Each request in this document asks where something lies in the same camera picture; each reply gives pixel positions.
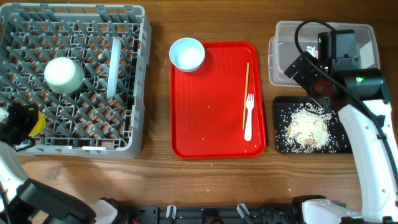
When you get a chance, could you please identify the small light blue bowl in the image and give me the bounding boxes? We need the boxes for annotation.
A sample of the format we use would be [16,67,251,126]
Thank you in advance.
[169,37,205,72]

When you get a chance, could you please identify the black plastic tray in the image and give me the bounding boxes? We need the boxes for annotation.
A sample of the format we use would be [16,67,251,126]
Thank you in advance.
[272,95,354,154]

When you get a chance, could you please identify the green bowl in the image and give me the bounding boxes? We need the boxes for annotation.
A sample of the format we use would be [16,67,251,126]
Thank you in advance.
[44,57,85,94]

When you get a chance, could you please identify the yellow plastic cup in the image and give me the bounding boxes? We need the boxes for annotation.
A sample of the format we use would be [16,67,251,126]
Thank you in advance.
[29,111,45,137]

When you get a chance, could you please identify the clear plastic waste bin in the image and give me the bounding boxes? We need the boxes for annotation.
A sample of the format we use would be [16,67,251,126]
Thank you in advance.
[268,21,380,87]

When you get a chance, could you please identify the white plastic fork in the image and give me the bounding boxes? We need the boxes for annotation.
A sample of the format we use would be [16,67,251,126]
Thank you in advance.
[244,93,254,141]

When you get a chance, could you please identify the red plastic serving tray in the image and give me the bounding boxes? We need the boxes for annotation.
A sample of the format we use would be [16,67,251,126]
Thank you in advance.
[170,41,267,159]

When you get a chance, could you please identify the rice and food scraps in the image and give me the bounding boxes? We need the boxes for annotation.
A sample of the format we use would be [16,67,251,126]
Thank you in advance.
[281,104,346,154]

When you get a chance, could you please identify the large light blue plate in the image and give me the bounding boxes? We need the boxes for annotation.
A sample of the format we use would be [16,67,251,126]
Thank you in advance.
[106,37,121,98]

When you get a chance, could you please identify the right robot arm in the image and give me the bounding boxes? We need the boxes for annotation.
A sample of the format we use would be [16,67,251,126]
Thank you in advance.
[284,52,397,223]

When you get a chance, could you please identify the wooden chopstick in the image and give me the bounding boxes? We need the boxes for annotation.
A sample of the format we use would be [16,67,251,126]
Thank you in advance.
[243,62,250,129]

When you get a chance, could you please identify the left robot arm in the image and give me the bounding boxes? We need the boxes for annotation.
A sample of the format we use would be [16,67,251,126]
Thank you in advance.
[1,103,123,224]

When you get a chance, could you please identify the grey plastic dishwasher rack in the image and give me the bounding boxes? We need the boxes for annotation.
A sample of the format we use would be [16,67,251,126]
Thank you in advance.
[1,3,152,158]

